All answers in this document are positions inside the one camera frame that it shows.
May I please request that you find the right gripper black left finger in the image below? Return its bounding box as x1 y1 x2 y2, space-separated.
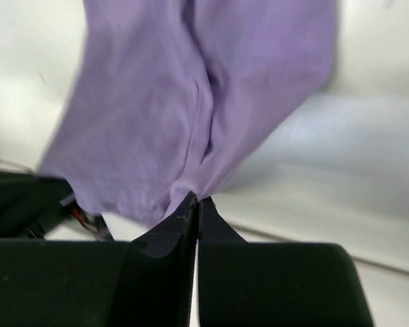
0 194 197 326

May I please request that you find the purple polo shirt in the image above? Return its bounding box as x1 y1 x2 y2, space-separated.
39 1 337 227

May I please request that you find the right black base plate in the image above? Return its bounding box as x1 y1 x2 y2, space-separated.
0 170 114 241

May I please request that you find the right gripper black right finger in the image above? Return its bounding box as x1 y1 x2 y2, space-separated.
198 198 374 326

